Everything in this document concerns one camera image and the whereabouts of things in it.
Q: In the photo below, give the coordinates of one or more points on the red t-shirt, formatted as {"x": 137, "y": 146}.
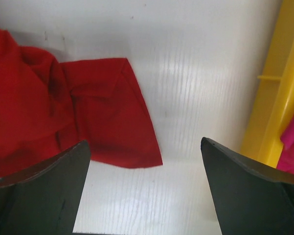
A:
{"x": 47, "y": 107}

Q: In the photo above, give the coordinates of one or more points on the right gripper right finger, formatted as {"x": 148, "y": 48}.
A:
{"x": 250, "y": 198}

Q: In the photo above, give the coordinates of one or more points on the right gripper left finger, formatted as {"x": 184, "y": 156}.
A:
{"x": 44, "y": 198}

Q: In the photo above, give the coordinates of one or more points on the yellow plastic bin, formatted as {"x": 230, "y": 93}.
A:
{"x": 273, "y": 107}

